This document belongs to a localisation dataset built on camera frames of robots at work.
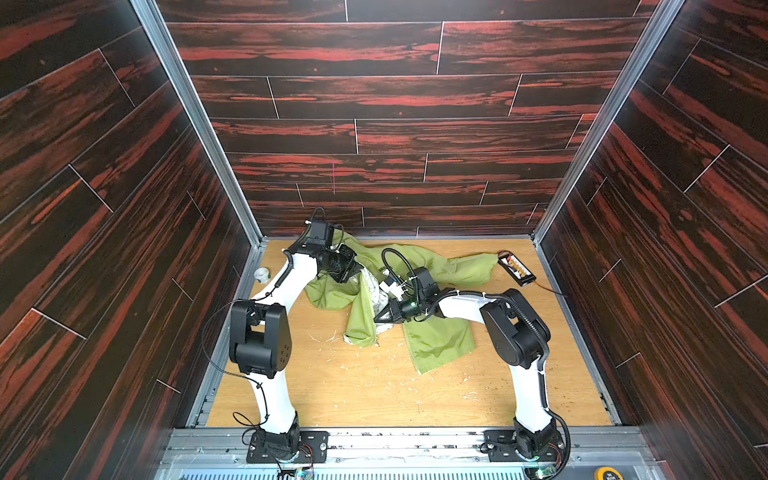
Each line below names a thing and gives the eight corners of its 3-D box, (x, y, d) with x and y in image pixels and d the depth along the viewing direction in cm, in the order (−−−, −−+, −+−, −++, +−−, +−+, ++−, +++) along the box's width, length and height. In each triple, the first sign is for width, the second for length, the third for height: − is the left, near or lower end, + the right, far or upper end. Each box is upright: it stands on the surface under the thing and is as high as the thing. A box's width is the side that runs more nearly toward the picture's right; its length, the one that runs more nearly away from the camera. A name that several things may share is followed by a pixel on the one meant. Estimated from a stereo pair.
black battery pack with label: (522, 287, 107) (524, 283, 105) (493, 257, 116) (495, 253, 115) (535, 281, 109) (537, 277, 107) (506, 252, 118) (507, 248, 116)
